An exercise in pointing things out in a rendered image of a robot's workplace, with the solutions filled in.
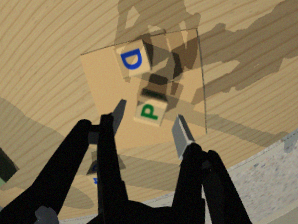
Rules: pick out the tan mat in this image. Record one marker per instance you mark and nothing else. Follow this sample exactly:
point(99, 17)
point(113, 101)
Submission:
point(176, 73)

